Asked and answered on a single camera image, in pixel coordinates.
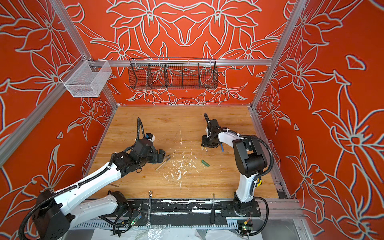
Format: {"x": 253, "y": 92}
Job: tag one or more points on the yellow black tape measure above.
{"x": 258, "y": 182}

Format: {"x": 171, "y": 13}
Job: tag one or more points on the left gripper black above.
{"x": 156, "y": 158}

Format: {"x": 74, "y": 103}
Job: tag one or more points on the black wire basket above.
{"x": 173, "y": 74}

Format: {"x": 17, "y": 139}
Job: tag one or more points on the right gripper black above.
{"x": 205, "y": 144}

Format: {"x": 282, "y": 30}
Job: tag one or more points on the black mounting base plate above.
{"x": 188, "y": 211}

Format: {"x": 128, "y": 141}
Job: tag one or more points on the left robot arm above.
{"x": 56, "y": 212}

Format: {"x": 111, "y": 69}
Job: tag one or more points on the green pen cap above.
{"x": 205, "y": 163}

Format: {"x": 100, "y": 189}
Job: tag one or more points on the black clamp bar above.
{"x": 213, "y": 215}

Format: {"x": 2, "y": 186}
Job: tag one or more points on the grey slotted cable duct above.
{"x": 100, "y": 224}

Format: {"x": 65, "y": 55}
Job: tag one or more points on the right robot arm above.
{"x": 253, "y": 157}

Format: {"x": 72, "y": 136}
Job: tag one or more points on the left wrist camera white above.
{"x": 150, "y": 137}

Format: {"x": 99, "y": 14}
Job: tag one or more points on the clear plastic bin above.
{"x": 86, "y": 79}

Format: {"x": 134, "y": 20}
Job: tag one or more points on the silver wrench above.
{"x": 149, "y": 224}

